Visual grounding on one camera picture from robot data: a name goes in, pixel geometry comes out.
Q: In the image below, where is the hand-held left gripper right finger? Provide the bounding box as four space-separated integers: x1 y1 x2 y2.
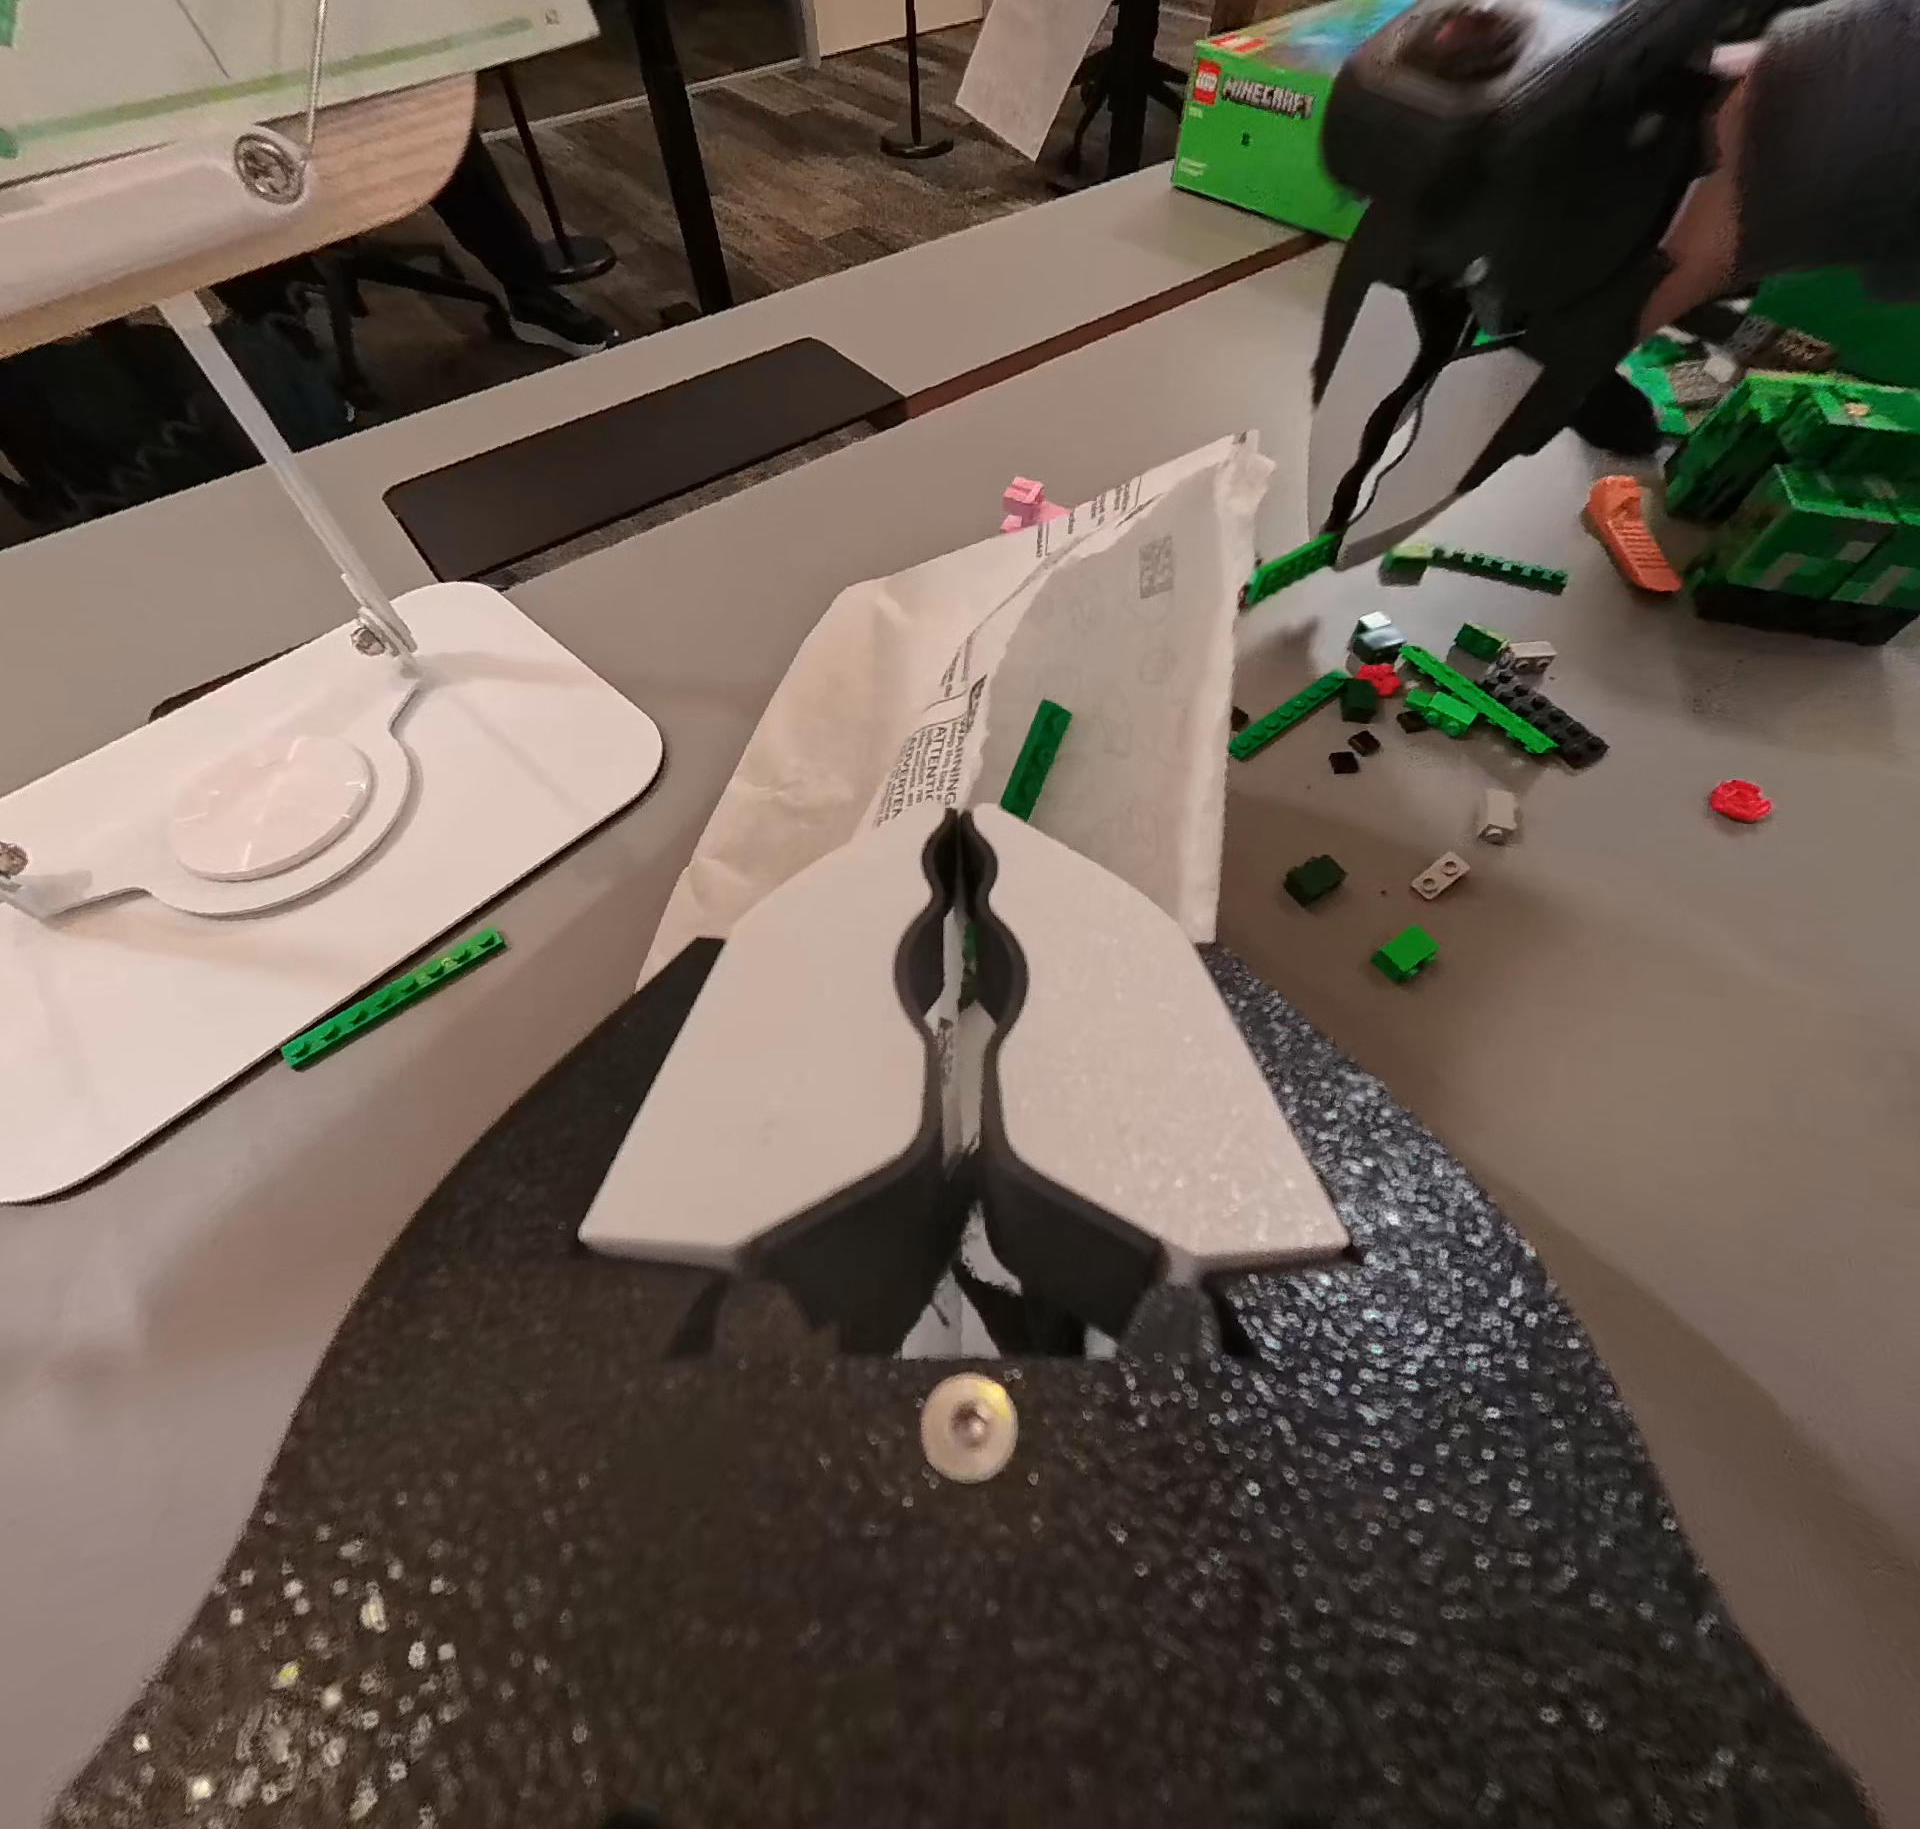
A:
966 803 1355 1286

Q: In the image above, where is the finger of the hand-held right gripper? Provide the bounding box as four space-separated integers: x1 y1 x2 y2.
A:
1338 341 1565 573
1308 257 1437 536

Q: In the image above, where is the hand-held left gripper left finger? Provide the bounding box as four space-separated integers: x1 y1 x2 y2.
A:
579 805 962 1276

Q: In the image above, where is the wide green plate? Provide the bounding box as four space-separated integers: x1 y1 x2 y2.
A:
1243 531 1343 609

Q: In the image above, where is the narrow green plate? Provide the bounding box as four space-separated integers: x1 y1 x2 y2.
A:
997 699 1074 822

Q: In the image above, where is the white paper bag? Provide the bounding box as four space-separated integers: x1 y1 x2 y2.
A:
637 431 1277 992

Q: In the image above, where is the person's right forearm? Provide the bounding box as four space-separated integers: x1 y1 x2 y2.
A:
1725 0 1920 308

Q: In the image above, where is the grey desk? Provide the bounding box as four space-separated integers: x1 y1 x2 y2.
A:
0 165 1920 1829

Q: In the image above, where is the person's right hand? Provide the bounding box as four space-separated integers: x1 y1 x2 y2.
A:
1641 36 1764 341

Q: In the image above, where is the green corner long plate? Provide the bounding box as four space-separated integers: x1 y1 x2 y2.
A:
1379 544 1569 594

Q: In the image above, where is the orange brick separator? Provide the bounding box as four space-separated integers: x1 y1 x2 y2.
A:
1586 474 1688 595

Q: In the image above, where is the dark grey plate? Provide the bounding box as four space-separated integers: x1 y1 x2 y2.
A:
1476 666 1608 769

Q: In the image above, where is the green toy box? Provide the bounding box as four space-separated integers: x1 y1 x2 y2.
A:
1171 0 1442 245

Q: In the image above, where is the white paper sheet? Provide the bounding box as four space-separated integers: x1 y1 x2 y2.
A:
956 0 1127 159

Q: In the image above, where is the black floor stand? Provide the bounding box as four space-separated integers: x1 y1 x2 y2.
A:
876 0 953 160
494 61 616 288

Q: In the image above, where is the black rectangular mat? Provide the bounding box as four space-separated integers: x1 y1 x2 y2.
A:
382 337 908 588

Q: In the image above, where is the black table leg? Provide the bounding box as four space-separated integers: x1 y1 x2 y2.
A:
615 0 736 317

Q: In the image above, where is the instruction booklet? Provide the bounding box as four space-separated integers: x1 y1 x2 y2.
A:
0 0 602 189

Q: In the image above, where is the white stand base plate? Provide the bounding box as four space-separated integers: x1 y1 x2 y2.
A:
0 0 666 1203

